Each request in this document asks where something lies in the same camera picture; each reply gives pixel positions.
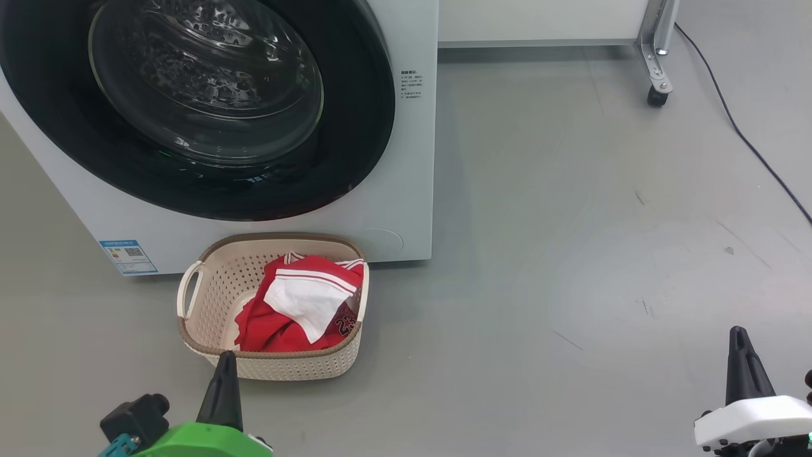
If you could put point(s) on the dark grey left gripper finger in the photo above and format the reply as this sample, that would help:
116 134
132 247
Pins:
232 400
214 400

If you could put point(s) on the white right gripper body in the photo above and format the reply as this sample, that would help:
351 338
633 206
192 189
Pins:
755 419

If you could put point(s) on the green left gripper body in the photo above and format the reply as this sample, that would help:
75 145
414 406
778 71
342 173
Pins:
203 441

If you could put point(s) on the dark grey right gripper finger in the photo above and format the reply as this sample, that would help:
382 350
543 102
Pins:
753 381
733 374

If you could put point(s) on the red number 23 jersey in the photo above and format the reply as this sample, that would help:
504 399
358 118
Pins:
266 330

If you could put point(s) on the red and white shorts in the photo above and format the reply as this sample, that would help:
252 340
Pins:
304 298

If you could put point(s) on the washing machine door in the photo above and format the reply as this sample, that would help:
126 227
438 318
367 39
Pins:
355 127

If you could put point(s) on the cream perforated laundry basket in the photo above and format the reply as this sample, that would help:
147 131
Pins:
216 292

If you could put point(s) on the white washing machine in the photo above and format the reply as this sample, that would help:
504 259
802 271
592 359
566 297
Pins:
406 158

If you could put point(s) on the blue energy label sticker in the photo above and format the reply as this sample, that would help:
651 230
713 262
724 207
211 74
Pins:
128 257

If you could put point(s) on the white partition panel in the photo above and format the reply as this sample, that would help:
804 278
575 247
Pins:
539 22

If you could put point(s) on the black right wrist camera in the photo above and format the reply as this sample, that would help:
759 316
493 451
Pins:
809 387

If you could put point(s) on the metal frame leg with caster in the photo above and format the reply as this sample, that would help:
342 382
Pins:
656 57

